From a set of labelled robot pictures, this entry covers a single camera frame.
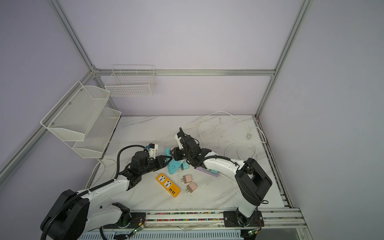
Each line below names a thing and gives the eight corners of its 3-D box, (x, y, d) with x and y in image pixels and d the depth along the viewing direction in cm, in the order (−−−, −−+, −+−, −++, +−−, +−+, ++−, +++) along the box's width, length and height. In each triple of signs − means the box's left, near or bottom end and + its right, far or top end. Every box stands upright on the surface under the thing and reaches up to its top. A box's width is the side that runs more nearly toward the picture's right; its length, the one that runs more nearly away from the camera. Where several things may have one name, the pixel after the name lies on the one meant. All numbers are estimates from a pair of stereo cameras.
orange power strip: (156, 180, 89) (155, 178, 86) (162, 174, 91) (161, 172, 89) (175, 198, 82) (174, 197, 80) (181, 191, 85) (181, 189, 82)
